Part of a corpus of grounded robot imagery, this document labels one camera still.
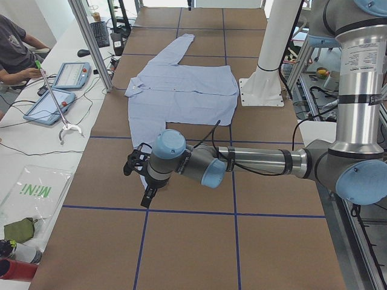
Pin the seated person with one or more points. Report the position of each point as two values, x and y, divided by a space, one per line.
18 63

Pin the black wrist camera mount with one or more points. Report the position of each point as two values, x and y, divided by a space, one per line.
137 161

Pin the aluminium frame post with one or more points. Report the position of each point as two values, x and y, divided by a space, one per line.
80 14

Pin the upper teach pendant tablet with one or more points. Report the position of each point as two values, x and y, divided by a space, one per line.
72 75

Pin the black keyboard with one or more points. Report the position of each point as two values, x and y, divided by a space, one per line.
100 33

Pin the lower teach pendant tablet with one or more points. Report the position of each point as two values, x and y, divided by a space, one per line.
44 111

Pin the red cylinder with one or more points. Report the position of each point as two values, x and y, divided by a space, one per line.
17 270

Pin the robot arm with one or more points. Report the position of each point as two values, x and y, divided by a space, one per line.
352 165

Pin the reacher grabber stick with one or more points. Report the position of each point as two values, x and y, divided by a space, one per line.
67 126

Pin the green cloth pouch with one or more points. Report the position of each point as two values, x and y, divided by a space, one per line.
20 231

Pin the clear plastic MINI bag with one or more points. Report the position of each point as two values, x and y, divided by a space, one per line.
36 193

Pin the black computer mouse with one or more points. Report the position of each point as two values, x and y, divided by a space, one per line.
83 53

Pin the light blue striped shirt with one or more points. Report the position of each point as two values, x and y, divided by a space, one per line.
167 92

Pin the white bottle black cap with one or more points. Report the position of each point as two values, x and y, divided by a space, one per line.
10 249

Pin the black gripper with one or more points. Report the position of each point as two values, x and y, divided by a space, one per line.
153 185

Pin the teach pendant tablet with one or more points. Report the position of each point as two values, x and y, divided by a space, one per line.
72 75
44 111

